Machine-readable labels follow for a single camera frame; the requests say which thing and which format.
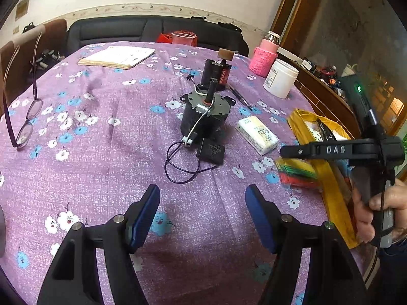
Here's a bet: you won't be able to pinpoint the purple floral tablecloth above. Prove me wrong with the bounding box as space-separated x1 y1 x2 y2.
0 41 366 305

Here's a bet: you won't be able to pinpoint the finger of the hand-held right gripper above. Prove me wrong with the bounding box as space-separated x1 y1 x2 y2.
279 138 382 167

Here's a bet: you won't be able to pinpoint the white green kettle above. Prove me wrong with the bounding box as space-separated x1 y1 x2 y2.
342 64 360 78

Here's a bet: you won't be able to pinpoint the person's right hand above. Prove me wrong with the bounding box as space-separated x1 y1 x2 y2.
351 178 407 245

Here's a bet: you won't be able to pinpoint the black power adapter with cable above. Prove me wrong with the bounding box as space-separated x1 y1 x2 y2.
165 137 226 185

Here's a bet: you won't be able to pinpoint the black pen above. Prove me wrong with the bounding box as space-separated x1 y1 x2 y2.
229 86 253 111

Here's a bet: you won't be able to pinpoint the black foil packet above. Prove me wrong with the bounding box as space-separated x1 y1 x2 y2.
315 117 334 142

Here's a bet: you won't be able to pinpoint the yellow cardboard box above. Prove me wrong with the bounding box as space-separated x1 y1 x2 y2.
287 109 361 249

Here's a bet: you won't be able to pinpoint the large black motor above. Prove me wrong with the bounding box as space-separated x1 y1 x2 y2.
180 79 237 147

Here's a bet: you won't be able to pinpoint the pink sleeved bottle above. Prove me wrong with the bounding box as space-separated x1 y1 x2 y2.
249 31 282 77

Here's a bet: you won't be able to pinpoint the white plastic jar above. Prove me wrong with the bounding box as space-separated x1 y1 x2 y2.
263 59 299 99

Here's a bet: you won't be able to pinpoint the black leather sofa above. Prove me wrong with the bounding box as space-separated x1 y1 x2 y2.
67 17 249 56

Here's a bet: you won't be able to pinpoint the cream tissue pack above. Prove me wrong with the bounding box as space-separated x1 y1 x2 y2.
235 116 280 156

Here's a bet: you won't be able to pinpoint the black bag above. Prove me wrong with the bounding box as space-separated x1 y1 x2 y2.
217 22 243 33

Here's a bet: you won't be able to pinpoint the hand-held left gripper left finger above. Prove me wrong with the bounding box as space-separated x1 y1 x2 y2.
36 184 161 305

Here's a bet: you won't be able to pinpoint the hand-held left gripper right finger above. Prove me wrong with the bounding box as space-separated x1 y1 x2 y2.
245 184 369 305

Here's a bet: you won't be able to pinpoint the purple framed glasses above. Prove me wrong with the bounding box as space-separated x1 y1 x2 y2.
2 33 44 149

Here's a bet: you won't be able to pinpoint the clear plastic cup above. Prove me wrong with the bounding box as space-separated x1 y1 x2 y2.
172 32 195 47

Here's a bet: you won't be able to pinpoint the wooden cabinet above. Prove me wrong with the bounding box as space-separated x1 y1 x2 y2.
270 0 407 153

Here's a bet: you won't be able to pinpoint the small colourful stick pack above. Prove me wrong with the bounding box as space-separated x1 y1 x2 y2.
275 159 320 193

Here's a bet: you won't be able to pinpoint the white paper booklet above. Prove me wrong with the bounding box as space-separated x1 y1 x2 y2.
78 46 156 70

